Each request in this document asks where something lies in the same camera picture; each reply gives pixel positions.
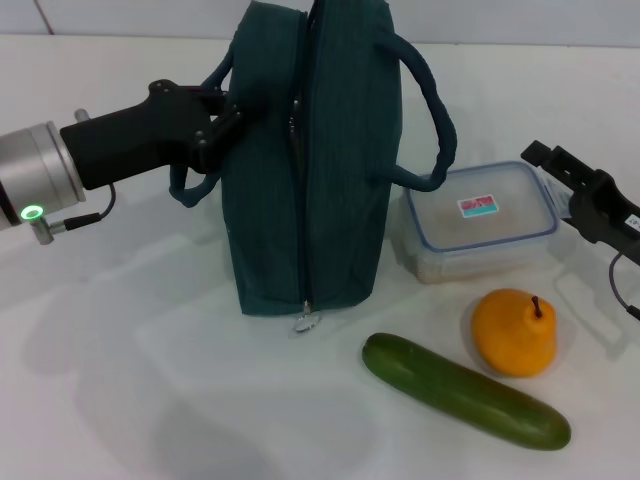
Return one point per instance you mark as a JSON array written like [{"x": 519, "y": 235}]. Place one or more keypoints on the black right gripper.
[{"x": 607, "y": 215}]

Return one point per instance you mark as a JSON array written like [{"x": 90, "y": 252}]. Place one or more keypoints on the teal fabric lunch bag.
[{"x": 340, "y": 175}]

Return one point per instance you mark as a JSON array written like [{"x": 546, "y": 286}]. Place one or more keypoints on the clear plastic blue-rimmed container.
[{"x": 475, "y": 235}]

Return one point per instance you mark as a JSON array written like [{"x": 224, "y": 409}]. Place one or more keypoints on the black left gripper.
[{"x": 135, "y": 140}]

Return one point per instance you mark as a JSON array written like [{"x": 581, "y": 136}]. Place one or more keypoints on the orange pear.
[{"x": 515, "y": 335}]

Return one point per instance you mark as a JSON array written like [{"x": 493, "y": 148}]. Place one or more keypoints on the green cucumber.
[{"x": 460, "y": 395}]

